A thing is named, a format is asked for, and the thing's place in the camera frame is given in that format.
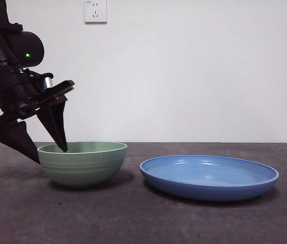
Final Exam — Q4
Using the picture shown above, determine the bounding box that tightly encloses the green bowl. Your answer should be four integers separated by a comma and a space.
36, 141, 129, 189

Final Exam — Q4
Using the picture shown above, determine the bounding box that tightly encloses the blue plate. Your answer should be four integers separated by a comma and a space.
139, 154, 280, 202

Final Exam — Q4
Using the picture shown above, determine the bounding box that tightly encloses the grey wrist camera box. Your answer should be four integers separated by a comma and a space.
41, 75, 55, 91

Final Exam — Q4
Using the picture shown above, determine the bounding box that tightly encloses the white wall socket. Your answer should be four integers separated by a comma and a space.
84, 0, 108, 25

